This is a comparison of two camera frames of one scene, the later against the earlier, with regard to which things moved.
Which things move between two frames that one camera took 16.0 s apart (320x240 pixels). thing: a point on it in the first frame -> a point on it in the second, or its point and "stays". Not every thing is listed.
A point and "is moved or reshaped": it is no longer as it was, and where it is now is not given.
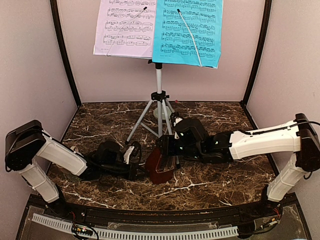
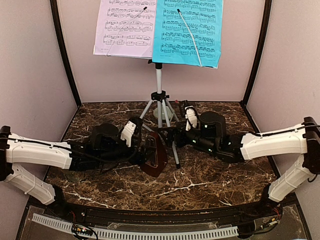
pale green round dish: [155, 112] stays
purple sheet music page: [126, 28] stays
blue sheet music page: [172, 43] stays
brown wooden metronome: [160, 167] is moved or reshaped
